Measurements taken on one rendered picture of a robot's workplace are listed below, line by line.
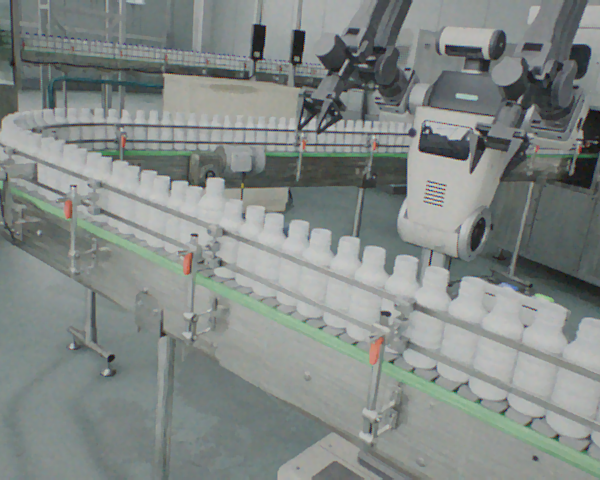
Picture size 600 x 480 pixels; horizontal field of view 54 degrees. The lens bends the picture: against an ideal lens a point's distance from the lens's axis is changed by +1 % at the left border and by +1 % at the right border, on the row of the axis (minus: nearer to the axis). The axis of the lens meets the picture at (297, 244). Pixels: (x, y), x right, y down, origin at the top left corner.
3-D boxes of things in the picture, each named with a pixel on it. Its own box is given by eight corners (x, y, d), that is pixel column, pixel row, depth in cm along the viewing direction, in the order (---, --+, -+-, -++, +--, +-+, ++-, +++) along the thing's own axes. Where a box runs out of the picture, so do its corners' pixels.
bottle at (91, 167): (100, 210, 164) (101, 151, 159) (109, 216, 160) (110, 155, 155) (79, 212, 160) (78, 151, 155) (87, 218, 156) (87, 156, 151)
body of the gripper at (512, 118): (522, 138, 116) (536, 104, 116) (472, 129, 121) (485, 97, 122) (527, 152, 121) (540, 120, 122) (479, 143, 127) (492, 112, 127)
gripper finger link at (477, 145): (489, 172, 117) (507, 129, 118) (455, 164, 121) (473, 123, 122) (496, 185, 122) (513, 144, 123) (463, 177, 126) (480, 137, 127)
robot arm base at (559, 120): (546, 84, 145) (528, 127, 144) (541, 65, 139) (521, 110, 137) (585, 88, 140) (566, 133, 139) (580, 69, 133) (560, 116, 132)
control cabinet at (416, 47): (415, 184, 792) (441, 32, 734) (441, 193, 752) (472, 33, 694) (367, 185, 749) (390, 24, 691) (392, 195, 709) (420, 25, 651)
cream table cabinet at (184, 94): (258, 195, 631) (268, 82, 595) (287, 211, 582) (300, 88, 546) (158, 199, 574) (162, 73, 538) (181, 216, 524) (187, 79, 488)
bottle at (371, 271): (347, 342, 103) (360, 253, 98) (344, 326, 109) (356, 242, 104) (381, 345, 104) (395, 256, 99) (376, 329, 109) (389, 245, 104)
